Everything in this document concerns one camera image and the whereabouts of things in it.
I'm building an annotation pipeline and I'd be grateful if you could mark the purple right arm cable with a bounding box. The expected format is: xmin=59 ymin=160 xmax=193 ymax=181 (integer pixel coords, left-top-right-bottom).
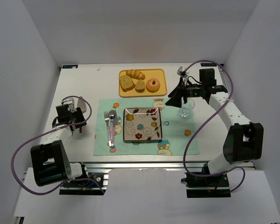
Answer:
xmin=182 ymin=60 xmax=246 ymax=193

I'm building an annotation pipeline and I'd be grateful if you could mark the seeded bread slice large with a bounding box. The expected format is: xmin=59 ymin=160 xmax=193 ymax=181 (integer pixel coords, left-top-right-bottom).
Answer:
xmin=119 ymin=75 xmax=135 ymax=92

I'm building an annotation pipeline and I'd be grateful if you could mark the light green printed placemat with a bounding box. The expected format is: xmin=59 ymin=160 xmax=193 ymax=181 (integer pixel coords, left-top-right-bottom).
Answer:
xmin=93 ymin=98 xmax=196 ymax=156

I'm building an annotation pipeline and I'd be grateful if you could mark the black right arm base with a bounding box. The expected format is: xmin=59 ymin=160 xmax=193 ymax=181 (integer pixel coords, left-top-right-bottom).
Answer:
xmin=181 ymin=163 xmax=231 ymax=198

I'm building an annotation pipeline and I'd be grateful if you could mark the square floral plate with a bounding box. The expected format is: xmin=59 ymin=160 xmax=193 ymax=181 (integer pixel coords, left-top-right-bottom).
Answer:
xmin=123 ymin=107 xmax=162 ymax=142

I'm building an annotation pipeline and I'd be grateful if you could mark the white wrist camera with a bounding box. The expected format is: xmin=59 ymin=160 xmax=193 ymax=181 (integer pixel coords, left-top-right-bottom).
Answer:
xmin=177 ymin=66 xmax=189 ymax=78
xmin=61 ymin=97 xmax=75 ymax=110

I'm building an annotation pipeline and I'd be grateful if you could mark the metal spatula wooden handle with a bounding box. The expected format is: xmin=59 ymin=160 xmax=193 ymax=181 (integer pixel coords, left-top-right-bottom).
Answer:
xmin=77 ymin=96 xmax=87 ymax=123

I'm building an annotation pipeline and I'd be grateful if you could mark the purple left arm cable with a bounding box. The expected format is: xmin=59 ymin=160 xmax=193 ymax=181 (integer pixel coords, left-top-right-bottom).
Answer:
xmin=10 ymin=95 xmax=105 ymax=196

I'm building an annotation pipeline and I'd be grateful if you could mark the golden croissant roll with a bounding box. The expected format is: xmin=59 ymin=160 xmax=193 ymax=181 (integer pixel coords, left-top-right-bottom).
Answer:
xmin=126 ymin=70 xmax=146 ymax=80

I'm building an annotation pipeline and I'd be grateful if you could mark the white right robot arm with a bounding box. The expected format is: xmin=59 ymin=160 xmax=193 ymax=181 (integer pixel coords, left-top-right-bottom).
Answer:
xmin=165 ymin=67 xmax=264 ymax=177

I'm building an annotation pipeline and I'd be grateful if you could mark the seeded bread slice small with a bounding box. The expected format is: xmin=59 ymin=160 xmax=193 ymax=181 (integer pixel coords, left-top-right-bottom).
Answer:
xmin=135 ymin=79 xmax=146 ymax=92

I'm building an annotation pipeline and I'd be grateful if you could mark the orange glazed donut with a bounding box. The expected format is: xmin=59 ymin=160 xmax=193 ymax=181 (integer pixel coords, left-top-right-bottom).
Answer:
xmin=146 ymin=78 xmax=161 ymax=92

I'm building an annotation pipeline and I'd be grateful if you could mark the metal spoon pink handle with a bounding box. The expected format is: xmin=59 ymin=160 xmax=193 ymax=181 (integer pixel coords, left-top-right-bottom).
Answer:
xmin=108 ymin=110 xmax=116 ymax=147

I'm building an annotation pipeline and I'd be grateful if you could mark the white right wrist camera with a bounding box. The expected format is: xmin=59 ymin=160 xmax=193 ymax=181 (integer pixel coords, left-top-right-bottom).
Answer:
xmin=177 ymin=66 xmax=189 ymax=78

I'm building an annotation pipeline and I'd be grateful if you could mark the blue label corner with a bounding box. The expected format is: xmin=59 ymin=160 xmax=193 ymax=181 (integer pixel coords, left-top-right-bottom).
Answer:
xmin=200 ymin=63 xmax=217 ymax=67
xmin=62 ymin=64 xmax=78 ymax=69

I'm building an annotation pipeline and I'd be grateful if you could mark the aluminium front rail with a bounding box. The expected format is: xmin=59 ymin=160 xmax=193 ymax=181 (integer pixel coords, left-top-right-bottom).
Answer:
xmin=24 ymin=161 xmax=257 ymax=187

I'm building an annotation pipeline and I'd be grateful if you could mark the blue label left corner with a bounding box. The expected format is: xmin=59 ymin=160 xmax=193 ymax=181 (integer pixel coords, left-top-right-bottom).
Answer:
xmin=62 ymin=64 xmax=78 ymax=69

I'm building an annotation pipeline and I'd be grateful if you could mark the clear drinking glass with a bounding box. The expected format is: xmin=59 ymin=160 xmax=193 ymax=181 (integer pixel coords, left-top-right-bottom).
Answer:
xmin=179 ymin=98 xmax=195 ymax=118

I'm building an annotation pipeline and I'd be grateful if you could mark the blue label right corner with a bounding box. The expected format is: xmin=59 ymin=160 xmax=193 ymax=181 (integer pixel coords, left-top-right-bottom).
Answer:
xmin=200 ymin=63 xmax=217 ymax=67

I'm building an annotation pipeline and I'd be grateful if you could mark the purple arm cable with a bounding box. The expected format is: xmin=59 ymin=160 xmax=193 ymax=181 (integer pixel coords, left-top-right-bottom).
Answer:
xmin=10 ymin=95 xmax=105 ymax=196
xmin=182 ymin=60 xmax=246 ymax=193

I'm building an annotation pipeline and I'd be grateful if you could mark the metal fork pink handle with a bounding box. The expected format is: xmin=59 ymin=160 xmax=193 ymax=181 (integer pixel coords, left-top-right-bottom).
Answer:
xmin=104 ymin=111 xmax=112 ymax=147

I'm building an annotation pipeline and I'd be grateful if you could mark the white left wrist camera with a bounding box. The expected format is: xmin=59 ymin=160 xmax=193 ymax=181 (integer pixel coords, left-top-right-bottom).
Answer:
xmin=61 ymin=97 xmax=75 ymax=110

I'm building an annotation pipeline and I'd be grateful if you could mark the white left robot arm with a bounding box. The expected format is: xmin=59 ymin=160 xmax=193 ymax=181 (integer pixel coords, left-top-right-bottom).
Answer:
xmin=30 ymin=104 xmax=87 ymax=187

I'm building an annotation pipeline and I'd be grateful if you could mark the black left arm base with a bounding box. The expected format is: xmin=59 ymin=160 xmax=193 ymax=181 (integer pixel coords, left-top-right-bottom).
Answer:
xmin=59 ymin=162 xmax=109 ymax=196

